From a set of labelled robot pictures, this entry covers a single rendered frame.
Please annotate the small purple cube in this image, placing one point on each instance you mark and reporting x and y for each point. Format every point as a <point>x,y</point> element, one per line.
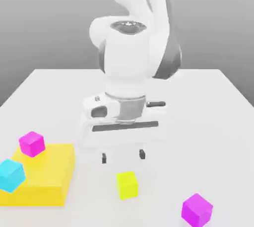
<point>196,210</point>

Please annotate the small magenta cube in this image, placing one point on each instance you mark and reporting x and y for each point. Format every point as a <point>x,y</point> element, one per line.
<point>31,143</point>

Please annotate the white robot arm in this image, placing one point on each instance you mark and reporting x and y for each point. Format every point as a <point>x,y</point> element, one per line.
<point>125,58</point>

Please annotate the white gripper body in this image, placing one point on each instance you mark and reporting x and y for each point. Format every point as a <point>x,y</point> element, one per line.
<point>123,137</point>

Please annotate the large yellow box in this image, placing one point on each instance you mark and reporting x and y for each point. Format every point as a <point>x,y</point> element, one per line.
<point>45,177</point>

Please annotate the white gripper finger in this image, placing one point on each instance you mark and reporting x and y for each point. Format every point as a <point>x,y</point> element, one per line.
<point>142,154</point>
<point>104,158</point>

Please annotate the small lime yellow cube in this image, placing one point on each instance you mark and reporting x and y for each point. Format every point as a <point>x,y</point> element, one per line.
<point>127,185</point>

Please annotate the small cyan cube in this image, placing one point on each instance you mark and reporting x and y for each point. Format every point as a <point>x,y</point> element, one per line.
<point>11,175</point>

